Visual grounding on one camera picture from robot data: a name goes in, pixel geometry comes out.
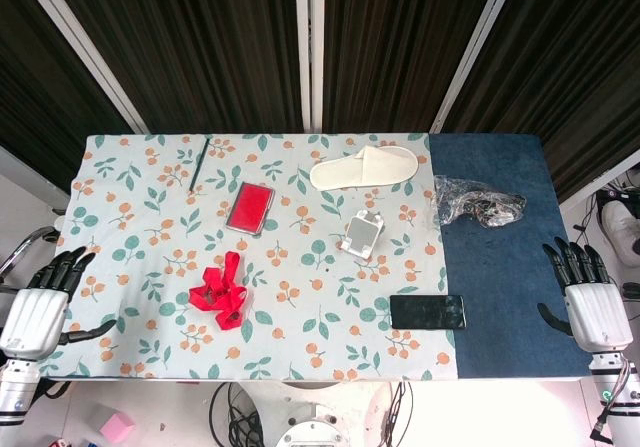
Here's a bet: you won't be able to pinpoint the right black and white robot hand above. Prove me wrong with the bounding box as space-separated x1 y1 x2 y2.
537 238 634 353

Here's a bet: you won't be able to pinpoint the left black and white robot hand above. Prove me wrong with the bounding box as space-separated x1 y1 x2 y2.
0 245 118 363

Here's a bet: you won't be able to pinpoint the black smartphone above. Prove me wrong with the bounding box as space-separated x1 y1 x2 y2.
389 294 469 330

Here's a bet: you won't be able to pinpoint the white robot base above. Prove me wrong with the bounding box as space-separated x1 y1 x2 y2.
274 381 396 447

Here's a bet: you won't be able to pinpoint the white phone stand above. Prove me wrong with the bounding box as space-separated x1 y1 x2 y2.
341 209 386 260

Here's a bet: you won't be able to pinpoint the chrome chair tube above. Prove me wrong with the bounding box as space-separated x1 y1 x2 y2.
0 225 61 278

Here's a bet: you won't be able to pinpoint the white shoe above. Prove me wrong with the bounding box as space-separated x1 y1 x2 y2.
601 200 640 263

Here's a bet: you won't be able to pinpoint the blue felt table cover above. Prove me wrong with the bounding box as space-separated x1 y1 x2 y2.
428 133 591 379

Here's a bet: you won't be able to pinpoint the floral fruit print tablecloth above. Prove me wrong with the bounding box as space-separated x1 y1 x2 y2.
37 133 459 382

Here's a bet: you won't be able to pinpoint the pink foam block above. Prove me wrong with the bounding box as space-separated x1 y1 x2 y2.
101 413 136 441

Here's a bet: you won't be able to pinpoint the crumpled clear plastic bag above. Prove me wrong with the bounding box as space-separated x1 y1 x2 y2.
430 174 528 229

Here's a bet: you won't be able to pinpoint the dark green pencil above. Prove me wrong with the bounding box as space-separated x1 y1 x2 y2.
188 137 211 193

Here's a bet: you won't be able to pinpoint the red card case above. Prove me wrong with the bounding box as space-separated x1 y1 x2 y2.
224 181 277 235

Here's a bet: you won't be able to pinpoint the white disposable slipper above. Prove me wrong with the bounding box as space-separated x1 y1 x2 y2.
309 145 419 190

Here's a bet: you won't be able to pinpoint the right wrist cable bundle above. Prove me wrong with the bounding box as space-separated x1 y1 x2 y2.
592 359 640 443

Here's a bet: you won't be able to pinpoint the red ribbon lanyard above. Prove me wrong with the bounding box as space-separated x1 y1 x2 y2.
188 251 250 332

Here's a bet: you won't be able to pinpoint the black floor cables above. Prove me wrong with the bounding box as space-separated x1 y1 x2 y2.
209 381 269 447

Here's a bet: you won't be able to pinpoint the white frame post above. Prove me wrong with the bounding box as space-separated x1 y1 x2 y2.
9 0 149 133
432 0 524 133
294 0 326 131

